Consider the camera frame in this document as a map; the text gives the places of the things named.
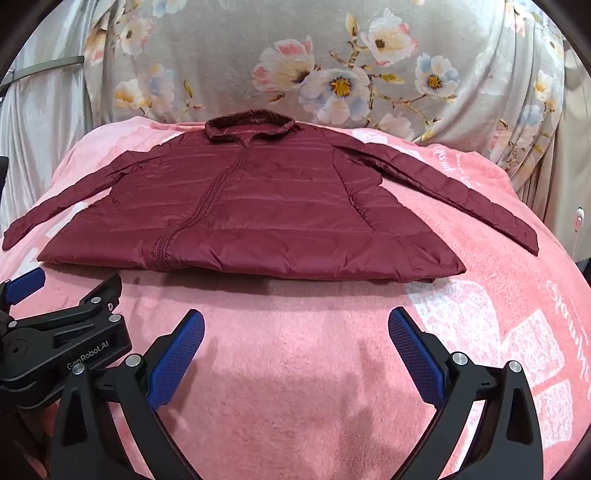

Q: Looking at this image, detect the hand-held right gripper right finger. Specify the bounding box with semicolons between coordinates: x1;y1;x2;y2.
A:
388;307;546;480

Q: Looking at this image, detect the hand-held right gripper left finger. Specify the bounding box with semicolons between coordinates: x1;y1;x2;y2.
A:
50;308;206;480

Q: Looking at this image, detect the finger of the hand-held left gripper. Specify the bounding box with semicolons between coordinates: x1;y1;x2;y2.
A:
44;274;123;334
0;268;47;319

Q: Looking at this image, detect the maroon puffer jacket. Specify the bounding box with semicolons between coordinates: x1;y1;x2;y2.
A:
2;109;540;284

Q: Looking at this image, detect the pink bow-print blanket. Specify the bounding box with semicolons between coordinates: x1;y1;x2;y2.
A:
0;115;591;480

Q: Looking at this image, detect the grey floral bed sheet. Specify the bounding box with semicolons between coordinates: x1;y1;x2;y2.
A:
0;0;583;241

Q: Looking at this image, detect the grey strap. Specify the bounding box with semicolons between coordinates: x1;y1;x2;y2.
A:
8;55;86;85

